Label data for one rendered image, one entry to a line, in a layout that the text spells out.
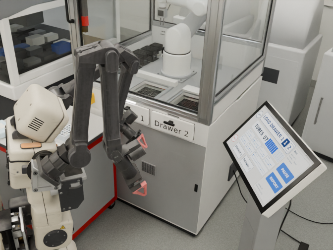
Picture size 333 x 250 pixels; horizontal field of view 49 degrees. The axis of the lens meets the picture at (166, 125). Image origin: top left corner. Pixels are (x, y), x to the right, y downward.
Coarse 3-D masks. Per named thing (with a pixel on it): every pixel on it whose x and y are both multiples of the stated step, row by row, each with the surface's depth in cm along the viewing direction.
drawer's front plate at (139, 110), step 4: (128, 104) 232; (132, 104) 231; (132, 108) 232; (136, 108) 230; (140, 108) 228; (144, 108) 227; (136, 112) 231; (140, 112) 229; (144, 112) 228; (148, 112) 227; (140, 116) 231; (144, 116) 229; (148, 116) 228; (136, 120) 234; (140, 120) 232; (144, 120) 231; (148, 120) 230; (144, 124) 232
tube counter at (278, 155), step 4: (264, 136) 170; (268, 136) 168; (264, 140) 169; (268, 140) 167; (272, 140) 165; (264, 144) 168; (268, 144) 166; (272, 144) 164; (276, 144) 162; (268, 148) 164; (272, 148) 162; (276, 148) 161; (272, 152) 161; (276, 152) 159; (280, 152) 158; (276, 156) 158; (280, 156) 156; (284, 156) 155; (276, 160) 157
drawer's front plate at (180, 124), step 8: (152, 112) 224; (152, 120) 227; (160, 120) 224; (168, 120) 220; (176, 120) 217; (160, 128) 227; (176, 128) 220; (184, 128) 216; (192, 128) 213; (184, 136) 219; (192, 136) 216
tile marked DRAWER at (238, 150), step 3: (237, 144) 182; (240, 144) 180; (234, 147) 182; (237, 147) 180; (240, 147) 179; (234, 150) 181; (237, 150) 179; (240, 150) 178; (243, 150) 176; (237, 153) 178; (240, 153) 177; (243, 153) 175; (237, 156) 177; (240, 156) 175
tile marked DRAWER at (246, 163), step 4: (244, 156) 173; (240, 160) 174; (244, 160) 172; (248, 160) 170; (244, 164) 171; (248, 164) 169; (252, 164) 167; (244, 168) 169; (248, 168) 167; (252, 168) 165
